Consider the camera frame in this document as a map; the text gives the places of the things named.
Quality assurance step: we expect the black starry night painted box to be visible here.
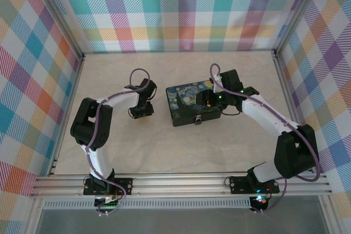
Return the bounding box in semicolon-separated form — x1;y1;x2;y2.
165;79;222;128

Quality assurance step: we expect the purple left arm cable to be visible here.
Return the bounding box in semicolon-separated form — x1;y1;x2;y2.
85;69;152;217

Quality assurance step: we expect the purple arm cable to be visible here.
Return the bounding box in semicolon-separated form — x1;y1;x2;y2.
210;63;321;214
85;69;152;217

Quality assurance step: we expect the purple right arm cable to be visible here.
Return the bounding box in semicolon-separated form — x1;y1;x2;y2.
210;63;321;214

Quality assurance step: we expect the aluminium side rail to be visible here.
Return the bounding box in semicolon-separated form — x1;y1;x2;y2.
272;49;315;175
48;53;86;176

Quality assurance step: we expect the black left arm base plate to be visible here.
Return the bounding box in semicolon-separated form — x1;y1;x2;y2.
83;178;134;196

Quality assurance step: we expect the long aluminium mounting rail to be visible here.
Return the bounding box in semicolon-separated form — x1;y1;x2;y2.
30;173;332;199

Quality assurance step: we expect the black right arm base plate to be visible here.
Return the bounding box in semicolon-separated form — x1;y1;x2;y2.
229;175;280;194

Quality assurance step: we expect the slotted grey cable duct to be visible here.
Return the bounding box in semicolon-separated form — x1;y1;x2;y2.
43;200;252;209

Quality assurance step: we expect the aluminium frame post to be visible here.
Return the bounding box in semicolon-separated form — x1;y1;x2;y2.
273;0;330;55
30;0;85;57

